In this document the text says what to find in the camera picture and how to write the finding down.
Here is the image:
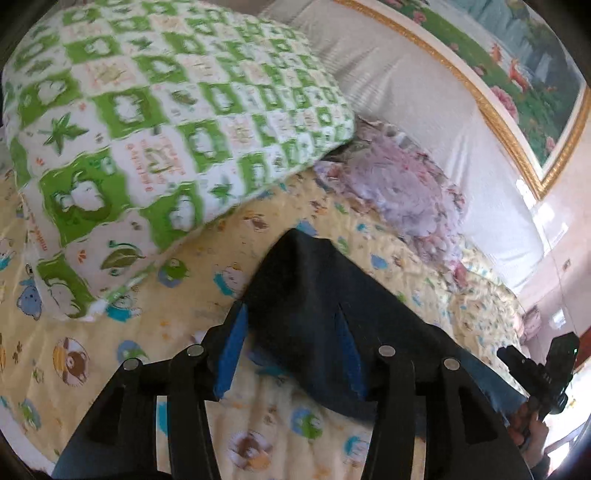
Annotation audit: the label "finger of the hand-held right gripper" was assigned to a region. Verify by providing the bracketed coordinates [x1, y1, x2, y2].
[497, 345, 548, 398]

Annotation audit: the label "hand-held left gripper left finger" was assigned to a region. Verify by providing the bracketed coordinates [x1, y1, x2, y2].
[51, 302, 250, 480]

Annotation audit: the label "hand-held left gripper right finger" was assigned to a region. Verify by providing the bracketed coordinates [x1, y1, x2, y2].
[336, 305, 533, 480]

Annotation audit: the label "dark navy pants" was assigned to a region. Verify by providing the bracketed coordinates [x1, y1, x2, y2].
[244, 228, 528, 437]

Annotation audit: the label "person's right hand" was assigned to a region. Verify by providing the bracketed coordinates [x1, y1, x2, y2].
[507, 401, 551, 468]

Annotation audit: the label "yellow cartoon printed bedsheet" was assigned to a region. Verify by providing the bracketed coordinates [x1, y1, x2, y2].
[0, 166, 525, 476]

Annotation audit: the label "purple floral pillow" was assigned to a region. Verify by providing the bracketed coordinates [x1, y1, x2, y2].
[314, 119, 468, 278]

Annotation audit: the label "green checkered printed pillow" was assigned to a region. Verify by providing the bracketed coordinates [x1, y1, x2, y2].
[2, 0, 357, 322]

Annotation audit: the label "grey padded headboard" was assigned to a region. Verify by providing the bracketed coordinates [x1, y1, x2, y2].
[263, 0, 546, 292]

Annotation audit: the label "gold framed landscape painting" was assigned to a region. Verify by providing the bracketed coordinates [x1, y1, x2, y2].
[333, 0, 591, 200]

